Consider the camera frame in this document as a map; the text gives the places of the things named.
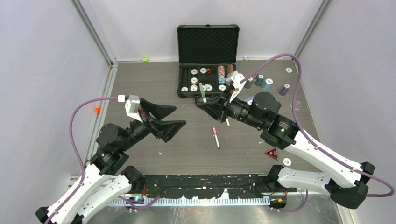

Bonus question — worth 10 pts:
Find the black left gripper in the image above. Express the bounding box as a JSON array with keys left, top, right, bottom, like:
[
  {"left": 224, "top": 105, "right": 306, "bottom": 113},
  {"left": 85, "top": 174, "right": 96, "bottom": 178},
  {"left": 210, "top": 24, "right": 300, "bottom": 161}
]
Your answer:
[{"left": 120, "top": 98, "right": 187, "bottom": 150}]

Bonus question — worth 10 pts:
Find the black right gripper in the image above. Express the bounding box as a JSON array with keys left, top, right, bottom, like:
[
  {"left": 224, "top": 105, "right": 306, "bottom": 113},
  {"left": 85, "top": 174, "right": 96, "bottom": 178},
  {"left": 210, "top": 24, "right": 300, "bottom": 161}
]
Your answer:
[{"left": 199, "top": 85, "right": 264, "bottom": 129}]

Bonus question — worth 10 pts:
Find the white pen blue tip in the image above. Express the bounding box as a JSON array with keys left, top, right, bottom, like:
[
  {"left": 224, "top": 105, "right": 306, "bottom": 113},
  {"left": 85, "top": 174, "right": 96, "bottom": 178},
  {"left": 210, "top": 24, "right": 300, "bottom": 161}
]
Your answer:
[{"left": 212, "top": 127, "right": 220, "bottom": 149}]

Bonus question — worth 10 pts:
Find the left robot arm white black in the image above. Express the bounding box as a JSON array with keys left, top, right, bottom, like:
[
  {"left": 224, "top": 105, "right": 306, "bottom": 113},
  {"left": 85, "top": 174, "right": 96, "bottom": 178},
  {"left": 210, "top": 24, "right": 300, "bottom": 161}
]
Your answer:
[{"left": 35, "top": 95, "right": 186, "bottom": 224}]

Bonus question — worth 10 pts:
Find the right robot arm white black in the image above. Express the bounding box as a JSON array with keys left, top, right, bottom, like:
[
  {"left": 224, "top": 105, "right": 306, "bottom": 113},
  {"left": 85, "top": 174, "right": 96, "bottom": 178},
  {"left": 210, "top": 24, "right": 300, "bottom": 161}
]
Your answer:
[{"left": 195, "top": 92, "right": 375, "bottom": 209}]

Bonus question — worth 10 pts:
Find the blue playing card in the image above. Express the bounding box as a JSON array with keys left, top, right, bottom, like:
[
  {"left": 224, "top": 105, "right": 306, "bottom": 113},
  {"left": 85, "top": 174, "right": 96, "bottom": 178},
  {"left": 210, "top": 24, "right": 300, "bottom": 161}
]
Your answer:
[{"left": 245, "top": 97, "right": 254, "bottom": 105}]

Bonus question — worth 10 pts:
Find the dark green chip stack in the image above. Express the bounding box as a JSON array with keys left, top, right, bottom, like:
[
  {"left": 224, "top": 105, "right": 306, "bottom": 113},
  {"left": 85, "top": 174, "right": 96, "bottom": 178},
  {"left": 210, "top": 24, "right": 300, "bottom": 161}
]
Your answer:
[{"left": 244, "top": 77, "right": 254, "bottom": 89}]

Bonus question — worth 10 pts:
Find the teal chip stack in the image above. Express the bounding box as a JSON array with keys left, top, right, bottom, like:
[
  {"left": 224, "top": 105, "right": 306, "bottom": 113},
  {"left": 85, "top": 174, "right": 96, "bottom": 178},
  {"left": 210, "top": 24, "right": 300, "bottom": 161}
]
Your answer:
[{"left": 255, "top": 74, "right": 265, "bottom": 87}]

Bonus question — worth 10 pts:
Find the black poker chip case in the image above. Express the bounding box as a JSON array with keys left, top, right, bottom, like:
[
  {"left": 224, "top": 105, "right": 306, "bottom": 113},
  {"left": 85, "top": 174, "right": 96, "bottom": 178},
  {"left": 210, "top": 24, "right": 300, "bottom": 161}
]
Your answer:
[{"left": 177, "top": 24, "right": 240, "bottom": 98}]

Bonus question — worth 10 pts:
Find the light blue chip stack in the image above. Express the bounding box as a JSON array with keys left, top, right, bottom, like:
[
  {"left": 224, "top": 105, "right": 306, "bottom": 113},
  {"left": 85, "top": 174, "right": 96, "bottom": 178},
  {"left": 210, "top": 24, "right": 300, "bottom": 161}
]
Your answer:
[{"left": 262, "top": 78, "right": 273, "bottom": 92}]

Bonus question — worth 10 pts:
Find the purple chip stack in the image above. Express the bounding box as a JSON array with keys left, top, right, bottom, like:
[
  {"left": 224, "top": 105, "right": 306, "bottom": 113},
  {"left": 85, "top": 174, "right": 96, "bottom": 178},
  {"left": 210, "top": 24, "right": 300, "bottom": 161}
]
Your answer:
[{"left": 279, "top": 83, "right": 290, "bottom": 96}]

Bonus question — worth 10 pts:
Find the red triangle sign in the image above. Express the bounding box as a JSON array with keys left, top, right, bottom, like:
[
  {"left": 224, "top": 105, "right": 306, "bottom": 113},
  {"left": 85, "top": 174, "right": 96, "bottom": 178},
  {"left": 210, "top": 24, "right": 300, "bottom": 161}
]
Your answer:
[{"left": 265, "top": 147, "right": 278, "bottom": 160}]

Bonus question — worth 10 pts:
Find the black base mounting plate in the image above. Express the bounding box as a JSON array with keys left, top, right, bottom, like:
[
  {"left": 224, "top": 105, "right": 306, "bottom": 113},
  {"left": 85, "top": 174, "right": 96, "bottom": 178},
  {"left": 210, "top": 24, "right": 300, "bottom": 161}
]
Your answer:
[{"left": 130, "top": 174, "right": 297, "bottom": 199}]

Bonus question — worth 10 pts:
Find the clear dealer button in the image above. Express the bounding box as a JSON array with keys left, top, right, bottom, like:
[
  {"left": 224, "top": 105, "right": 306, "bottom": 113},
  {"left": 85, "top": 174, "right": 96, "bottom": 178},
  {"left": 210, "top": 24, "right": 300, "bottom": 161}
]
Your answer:
[{"left": 290, "top": 100, "right": 302, "bottom": 111}]

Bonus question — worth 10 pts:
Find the white chip near base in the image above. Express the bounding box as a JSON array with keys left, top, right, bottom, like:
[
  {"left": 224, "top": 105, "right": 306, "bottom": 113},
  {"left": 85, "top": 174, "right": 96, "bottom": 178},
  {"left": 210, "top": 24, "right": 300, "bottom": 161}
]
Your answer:
[{"left": 283, "top": 158, "right": 292, "bottom": 167}]

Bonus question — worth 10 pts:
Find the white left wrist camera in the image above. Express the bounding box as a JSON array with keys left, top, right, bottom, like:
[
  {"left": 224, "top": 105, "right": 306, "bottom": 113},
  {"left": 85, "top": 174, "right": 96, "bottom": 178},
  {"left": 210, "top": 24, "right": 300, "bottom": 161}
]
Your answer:
[{"left": 117, "top": 95, "right": 142, "bottom": 122}]

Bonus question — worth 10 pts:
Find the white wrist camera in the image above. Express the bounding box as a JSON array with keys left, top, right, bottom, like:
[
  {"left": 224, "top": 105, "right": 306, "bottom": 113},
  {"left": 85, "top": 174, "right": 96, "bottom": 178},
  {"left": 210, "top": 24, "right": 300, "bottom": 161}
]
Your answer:
[
  {"left": 226, "top": 71, "right": 246, "bottom": 103},
  {"left": 117, "top": 95, "right": 142, "bottom": 122}
]

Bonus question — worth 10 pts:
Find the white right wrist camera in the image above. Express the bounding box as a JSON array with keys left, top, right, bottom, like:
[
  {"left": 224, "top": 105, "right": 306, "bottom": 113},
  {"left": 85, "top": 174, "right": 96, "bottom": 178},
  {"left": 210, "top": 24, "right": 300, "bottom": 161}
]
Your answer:
[{"left": 226, "top": 71, "right": 246, "bottom": 103}]

